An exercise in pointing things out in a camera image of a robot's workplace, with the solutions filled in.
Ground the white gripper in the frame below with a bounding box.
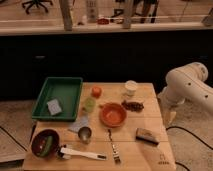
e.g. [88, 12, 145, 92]
[157, 87, 177, 126]

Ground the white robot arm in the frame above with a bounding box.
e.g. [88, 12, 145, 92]
[158, 62, 213, 126]

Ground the white plastic cup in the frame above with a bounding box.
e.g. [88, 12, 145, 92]
[125, 80, 138, 96]

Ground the small metal cup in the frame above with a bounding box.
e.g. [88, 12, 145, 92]
[78, 127, 92, 144]

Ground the brown grape bunch toy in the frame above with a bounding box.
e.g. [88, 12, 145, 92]
[121, 101, 144, 112]

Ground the orange bowl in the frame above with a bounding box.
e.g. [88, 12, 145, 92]
[99, 103, 127, 128]

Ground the metal fork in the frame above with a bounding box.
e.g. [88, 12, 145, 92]
[108, 129, 121, 164]

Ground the orange tomato toy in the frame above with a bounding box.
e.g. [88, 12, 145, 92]
[91, 86, 102, 98]

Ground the grey cloth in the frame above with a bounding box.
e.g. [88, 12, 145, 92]
[68, 115, 89, 133]

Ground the green plastic tray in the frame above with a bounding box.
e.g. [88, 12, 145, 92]
[32, 77, 83, 122]

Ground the grey sponge block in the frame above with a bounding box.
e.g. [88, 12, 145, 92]
[47, 99, 62, 115]

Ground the green cucumber toy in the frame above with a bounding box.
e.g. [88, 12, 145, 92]
[40, 136, 53, 157]

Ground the dark red bowl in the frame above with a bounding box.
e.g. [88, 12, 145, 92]
[31, 129, 59, 158]

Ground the black office chair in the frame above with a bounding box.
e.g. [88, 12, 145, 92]
[22, 0, 53, 14]

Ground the black floor cable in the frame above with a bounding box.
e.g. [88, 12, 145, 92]
[165, 125, 213, 151]

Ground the white handled brush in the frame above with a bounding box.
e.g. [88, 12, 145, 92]
[59, 146, 107, 160]

